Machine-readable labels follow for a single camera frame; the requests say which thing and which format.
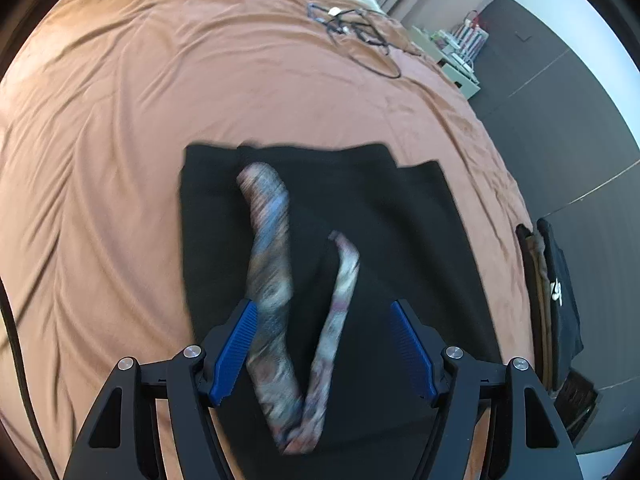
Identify striped bag on cabinet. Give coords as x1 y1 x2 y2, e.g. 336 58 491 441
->
450 10 489 65

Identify cream bedside drawer cabinet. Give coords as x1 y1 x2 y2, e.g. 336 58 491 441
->
409 26 480 100

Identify tangled black cables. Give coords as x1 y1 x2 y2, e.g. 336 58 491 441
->
305 1 426 80

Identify stack of folded dark clothes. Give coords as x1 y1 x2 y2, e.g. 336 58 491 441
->
515 218 599 443

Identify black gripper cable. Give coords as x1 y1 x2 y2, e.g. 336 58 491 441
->
0 276 61 480

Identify black t-shirt floral trim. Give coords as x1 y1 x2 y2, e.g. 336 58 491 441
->
180 144 500 479

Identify orange brown duvet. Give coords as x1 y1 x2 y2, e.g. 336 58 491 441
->
1 0 534 479

